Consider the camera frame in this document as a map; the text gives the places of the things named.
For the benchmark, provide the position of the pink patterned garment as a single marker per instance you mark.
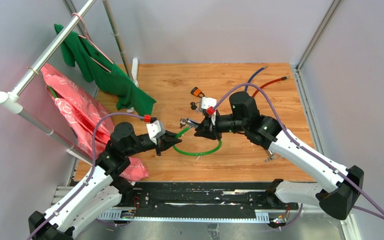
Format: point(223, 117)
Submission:
point(80, 109)

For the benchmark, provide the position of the white metal clothes rack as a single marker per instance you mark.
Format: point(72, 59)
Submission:
point(9, 100)

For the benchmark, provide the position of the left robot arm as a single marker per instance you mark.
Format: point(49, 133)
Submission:
point(102, 187)

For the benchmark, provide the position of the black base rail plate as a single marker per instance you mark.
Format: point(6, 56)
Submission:
point(231, 202)

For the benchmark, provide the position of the green cable lock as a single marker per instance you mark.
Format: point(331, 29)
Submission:
point(189, 124)

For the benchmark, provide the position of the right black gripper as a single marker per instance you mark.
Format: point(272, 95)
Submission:
point(209, 128)

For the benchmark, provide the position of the orange black padlock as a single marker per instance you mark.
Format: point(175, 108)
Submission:
point(197, 92)

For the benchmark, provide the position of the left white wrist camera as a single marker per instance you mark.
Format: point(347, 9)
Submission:
point(155, 130)

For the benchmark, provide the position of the green cloth garment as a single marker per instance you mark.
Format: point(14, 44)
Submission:
point(108, 76)

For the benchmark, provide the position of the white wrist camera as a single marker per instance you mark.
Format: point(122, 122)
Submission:
point(155, 130)
point(205, 103)

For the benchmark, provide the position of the blue cable lock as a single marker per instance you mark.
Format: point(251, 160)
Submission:
point(256, 73)

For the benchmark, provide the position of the red cable lock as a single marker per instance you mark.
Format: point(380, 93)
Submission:
point(270, 83)

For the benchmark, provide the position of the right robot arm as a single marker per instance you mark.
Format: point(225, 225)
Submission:
point(335, 187)

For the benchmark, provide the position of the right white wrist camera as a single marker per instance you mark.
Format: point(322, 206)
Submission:
point(205, 103)

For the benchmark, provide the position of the black padlock keys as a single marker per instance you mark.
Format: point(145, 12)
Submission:
point(194, 107)

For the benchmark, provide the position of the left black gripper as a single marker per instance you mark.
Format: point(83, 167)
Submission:
point(165, 141)

